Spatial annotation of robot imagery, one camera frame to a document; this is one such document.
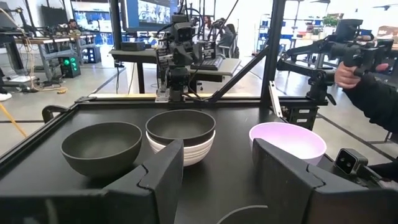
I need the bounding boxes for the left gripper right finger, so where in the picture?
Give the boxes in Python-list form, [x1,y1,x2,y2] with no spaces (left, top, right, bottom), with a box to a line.
[251,138,370,224]

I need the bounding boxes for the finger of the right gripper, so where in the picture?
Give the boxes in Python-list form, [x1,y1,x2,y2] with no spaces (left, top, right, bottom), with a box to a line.
[172,46,186,67]
[185,46,199,67]

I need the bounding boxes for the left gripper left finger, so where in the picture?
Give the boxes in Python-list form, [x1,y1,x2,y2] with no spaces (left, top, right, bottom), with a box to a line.
[103,139,185,224]

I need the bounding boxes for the lavender bowl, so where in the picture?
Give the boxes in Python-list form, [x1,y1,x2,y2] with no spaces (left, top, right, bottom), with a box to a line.
[248,121,328,166]

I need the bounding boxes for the white ribbed bowl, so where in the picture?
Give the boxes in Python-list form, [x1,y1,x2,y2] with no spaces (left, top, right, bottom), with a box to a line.
[146,130,216,167]

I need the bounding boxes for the black bowl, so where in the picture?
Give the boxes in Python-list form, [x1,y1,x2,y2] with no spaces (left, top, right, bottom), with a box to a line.
[216,204,269,224]
[145,109,217,147]
[60,121,143,179]

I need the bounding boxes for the person's forearm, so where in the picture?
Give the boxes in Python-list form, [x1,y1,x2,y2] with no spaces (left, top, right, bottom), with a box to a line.
[341,72,398,134]

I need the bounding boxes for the black keyboard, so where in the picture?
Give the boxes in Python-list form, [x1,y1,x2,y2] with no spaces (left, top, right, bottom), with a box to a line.
[190,57,224,72]

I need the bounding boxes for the person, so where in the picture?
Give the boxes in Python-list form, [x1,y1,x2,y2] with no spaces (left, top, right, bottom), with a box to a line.
[67,18,82,35]
[214,18,239,60]
[201,15,215,41]

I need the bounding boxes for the small black device box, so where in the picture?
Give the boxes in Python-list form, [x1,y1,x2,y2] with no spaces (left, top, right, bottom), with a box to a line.
[120,41,146,52]

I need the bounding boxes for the grey desk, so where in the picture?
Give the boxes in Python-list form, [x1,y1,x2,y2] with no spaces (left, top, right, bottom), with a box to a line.
[108,48,243,94]

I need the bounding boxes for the computer monitor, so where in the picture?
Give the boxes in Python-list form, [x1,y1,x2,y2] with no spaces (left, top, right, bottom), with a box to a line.
[119,0,180,32]

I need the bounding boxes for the black box with white labels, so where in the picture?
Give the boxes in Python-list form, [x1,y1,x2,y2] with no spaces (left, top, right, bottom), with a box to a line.
[281,105,320,131]

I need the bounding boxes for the black computer with green lights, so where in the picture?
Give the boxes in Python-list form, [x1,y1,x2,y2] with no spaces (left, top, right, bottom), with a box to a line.
[58,55,82,78]

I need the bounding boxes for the wooden workbench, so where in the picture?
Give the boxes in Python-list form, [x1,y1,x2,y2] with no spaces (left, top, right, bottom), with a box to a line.
[14,34,97,82]

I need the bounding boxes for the person's hand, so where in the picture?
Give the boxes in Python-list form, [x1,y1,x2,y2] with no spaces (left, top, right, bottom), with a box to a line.
[334,61,390,90]

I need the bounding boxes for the person's foot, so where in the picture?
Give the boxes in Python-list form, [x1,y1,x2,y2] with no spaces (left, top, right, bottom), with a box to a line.
[0,67,13,103]

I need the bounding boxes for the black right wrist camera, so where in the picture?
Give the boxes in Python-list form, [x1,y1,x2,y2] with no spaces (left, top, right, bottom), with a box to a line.
[172,21,195,44]

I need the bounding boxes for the black vertical frame post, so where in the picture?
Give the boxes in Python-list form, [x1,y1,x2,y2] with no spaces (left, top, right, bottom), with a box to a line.
[109,0,123,50]
[260,0,287,100]

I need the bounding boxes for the small grey camera box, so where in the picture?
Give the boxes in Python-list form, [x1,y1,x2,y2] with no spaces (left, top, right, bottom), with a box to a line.
[334,147,369,175]

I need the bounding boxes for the silver metal bracket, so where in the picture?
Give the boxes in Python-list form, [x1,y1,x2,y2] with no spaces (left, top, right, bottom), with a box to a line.
[268,80,284,118]

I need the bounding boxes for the black table handle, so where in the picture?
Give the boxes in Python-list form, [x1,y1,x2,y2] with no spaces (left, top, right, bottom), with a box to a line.
[41,105,70,124]

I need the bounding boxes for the yellow cable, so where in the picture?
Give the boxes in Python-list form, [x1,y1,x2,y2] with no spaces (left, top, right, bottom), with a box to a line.
[0,101,28,138]

